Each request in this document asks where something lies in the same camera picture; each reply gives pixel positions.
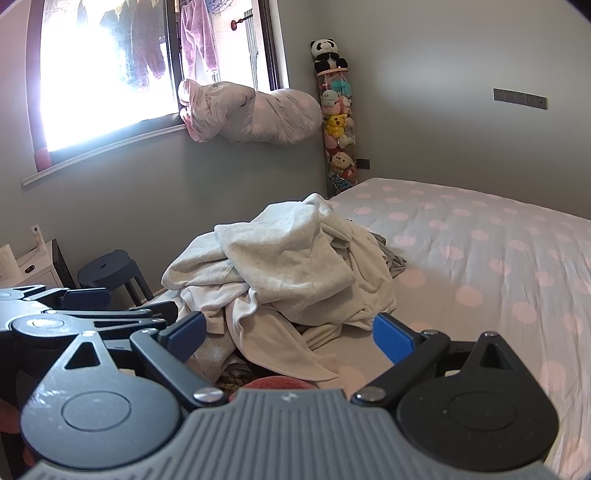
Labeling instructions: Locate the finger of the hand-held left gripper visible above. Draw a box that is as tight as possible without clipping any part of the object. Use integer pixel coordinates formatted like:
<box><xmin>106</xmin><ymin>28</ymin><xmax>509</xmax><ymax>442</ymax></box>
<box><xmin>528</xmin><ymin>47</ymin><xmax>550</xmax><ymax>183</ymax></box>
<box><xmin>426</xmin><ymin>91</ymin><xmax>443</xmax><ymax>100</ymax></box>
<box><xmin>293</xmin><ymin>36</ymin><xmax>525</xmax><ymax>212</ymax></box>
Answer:
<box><xmin>44</xmin><ymin>300</ymin><xmax>180</xmax><ymax>341</ymax></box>
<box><xmin>0</xmin><ymin>285</ymin><xmax>112</xmax><ymax>311</ymax></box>

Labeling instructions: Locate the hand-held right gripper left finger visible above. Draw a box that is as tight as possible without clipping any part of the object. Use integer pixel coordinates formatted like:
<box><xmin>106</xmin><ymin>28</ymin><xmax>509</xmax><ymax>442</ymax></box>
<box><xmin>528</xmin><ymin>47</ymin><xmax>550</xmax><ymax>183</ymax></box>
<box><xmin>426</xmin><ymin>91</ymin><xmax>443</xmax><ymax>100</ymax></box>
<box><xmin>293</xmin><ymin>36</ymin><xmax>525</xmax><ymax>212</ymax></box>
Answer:
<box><xmin>46</xmin><ymin>311</ymin><xmax>229</xmax><ymax>409</ymax></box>

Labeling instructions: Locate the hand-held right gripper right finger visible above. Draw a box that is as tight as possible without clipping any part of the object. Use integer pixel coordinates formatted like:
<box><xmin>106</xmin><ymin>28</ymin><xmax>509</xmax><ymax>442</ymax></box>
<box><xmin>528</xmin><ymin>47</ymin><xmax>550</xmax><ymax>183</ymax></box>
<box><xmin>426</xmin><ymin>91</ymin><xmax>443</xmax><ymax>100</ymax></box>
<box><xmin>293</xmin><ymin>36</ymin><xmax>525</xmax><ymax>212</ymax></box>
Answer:
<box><xmin>351</xmin><ymin>313</ymin><xmax>541</xmax><ymax>408</ymax></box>

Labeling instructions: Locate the light grey printed sweatshirt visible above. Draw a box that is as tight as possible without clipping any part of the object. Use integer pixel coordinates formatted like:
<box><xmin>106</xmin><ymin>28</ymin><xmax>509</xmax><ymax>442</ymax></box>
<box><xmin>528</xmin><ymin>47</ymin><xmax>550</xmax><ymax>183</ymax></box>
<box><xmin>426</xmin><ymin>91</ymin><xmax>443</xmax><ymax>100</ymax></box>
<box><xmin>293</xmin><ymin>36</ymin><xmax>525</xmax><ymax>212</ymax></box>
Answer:
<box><xmin>215</xmin><ymin>193</ymin><xmax>357</xmax><ymax>320</ymax></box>

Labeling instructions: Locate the dark blue plastic stool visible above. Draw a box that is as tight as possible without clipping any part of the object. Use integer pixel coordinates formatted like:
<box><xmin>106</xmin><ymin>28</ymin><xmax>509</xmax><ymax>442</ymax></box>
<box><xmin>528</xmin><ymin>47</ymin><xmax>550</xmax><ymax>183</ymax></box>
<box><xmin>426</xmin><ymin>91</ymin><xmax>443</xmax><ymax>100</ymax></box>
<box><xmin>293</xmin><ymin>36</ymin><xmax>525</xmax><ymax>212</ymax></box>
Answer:
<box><xmin>78</xmin><ymin>249</ymin><xmax>155</xmax><ymax>308</ymax></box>

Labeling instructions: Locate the white nightstand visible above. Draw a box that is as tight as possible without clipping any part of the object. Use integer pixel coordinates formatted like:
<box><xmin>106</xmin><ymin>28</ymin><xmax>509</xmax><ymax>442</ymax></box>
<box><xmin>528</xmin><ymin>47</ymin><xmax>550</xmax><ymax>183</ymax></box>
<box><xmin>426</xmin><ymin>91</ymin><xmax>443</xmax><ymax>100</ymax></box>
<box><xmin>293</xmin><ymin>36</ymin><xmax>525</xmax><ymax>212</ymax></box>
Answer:
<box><xmin>0</xmin><ymin>239</ymin><xmax>77</xmax><ymax>296</ymax></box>

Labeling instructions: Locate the white container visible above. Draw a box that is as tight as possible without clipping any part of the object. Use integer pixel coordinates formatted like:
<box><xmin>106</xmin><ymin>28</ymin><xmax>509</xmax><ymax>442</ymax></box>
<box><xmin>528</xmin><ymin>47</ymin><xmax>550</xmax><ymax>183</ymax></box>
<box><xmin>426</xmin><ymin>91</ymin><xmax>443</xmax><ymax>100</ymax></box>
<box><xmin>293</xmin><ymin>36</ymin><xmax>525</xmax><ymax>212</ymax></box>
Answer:
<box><xmin>0</xmin><ymin>244</ymin><xmax>19</xmax><ymax>278</ymax></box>

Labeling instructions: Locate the grey garment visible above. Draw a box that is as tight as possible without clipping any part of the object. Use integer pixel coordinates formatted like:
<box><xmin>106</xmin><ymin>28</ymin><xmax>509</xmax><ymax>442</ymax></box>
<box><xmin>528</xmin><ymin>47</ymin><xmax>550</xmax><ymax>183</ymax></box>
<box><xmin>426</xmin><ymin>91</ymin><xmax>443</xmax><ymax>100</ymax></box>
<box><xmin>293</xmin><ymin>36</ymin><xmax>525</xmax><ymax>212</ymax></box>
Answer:
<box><xmin>369</xmin><ymin>232</ymin><xmax>408</xmax><ymax>278</ymax></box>

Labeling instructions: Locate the cream garment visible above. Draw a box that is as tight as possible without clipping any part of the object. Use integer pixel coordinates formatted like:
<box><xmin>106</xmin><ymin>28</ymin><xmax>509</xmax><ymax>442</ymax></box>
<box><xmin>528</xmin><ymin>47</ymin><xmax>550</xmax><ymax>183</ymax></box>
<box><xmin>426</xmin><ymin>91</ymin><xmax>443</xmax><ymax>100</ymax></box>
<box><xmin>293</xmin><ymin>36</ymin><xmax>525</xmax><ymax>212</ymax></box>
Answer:
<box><xmin>161</xmin><ymin>222</ymin><xmax>399</xmax><ymax>385</ymax></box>

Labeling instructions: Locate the person's red garment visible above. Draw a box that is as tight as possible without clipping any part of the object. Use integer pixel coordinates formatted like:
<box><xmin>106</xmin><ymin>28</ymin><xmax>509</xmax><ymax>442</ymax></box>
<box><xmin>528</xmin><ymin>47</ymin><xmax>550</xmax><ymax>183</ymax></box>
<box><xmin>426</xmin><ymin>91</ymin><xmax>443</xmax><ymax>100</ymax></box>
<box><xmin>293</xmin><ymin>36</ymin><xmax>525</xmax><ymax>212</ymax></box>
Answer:
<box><xmin>239</xmin><ymin>375</ymin><xmax>315</xmax><ymax>394</ymax></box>

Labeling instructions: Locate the polka-dot bed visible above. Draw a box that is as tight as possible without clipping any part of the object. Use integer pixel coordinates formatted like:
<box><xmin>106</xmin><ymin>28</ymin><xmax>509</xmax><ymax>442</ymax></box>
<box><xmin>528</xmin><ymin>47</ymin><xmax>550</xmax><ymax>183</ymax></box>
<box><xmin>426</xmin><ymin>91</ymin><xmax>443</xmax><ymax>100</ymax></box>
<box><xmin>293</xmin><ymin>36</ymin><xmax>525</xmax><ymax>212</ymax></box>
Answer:
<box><xmin>203</xmin><ymin>178</ymin><xmax>591</xmax><ymax>480</ymax></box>

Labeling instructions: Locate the window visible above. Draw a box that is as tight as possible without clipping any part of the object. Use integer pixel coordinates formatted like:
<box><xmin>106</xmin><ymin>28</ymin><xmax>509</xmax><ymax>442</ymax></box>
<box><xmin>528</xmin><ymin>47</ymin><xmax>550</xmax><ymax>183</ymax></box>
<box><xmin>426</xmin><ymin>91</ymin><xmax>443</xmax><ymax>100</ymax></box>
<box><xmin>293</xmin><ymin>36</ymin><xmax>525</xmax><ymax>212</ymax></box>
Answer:
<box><xmin>22</xmin><ymin>0</ymin><xmax>289</xmax><ymax>186</ymax></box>

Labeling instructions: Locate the clear tube of plush toys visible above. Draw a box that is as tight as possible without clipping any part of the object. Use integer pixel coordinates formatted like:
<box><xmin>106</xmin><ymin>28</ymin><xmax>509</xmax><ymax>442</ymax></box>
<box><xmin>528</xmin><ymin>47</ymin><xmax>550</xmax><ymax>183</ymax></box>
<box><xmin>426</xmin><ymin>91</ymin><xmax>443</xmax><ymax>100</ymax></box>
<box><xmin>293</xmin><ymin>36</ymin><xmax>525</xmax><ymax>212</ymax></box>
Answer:
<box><xmin>315</xmin><ymin>67</ymin><xmax>358</xmax><ymax>199</ymax></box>

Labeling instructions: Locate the pink polka-dot duvet bundle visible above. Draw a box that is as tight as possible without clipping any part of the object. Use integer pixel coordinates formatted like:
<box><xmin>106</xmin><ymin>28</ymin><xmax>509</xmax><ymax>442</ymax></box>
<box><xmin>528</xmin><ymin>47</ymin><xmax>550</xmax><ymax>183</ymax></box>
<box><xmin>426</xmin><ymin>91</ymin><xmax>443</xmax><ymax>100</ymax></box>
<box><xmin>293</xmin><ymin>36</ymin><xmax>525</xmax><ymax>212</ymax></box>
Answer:
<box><xmin>178</xmin><ymin>78</ymin><xmax>323</xmax><ymax>146</ymax></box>

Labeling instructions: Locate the purple hanging garment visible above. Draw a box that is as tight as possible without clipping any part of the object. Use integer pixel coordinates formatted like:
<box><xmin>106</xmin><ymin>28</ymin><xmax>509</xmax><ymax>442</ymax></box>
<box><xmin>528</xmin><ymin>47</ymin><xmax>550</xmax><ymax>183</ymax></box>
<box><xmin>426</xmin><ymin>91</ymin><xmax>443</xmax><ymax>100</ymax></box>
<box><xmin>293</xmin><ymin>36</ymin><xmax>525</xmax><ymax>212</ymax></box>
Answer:
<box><xmin>121</xmin><ymin>0</ymin><xmax>167</xmax><ymax>89</ymax></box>

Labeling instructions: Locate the pink fleece hanging garment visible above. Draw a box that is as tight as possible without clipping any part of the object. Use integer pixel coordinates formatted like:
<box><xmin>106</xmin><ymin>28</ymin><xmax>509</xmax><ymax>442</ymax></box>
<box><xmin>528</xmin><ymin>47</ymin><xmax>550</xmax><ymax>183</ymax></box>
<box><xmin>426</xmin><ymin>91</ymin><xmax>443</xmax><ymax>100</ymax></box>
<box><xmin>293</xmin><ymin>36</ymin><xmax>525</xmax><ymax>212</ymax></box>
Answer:
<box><xmin>179</xmin><ymin>0</ymin><xmax>221</xmax><ymax>85</ymax></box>

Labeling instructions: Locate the panda plush toy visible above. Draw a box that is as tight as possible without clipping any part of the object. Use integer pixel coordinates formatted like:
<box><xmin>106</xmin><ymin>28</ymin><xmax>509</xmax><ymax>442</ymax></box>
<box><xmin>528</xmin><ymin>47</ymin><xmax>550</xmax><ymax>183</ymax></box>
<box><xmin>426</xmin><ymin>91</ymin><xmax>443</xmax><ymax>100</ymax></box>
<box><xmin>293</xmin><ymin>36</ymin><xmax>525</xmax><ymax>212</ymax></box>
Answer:
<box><xmin>310</xmin><ymin>38</ymin><xmax>349</xmax><ymax>73</ymax></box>

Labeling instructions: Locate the grey wall socket strip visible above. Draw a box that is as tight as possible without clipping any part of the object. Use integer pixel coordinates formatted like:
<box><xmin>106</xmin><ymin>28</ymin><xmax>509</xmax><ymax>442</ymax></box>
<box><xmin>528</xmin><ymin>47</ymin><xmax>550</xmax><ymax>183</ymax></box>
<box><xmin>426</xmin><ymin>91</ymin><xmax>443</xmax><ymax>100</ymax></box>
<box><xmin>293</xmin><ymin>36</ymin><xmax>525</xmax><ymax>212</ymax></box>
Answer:
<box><xmin>493</xmin><ymin>88</ymin><xmax>549</xmax><ymax>110</ymax></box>

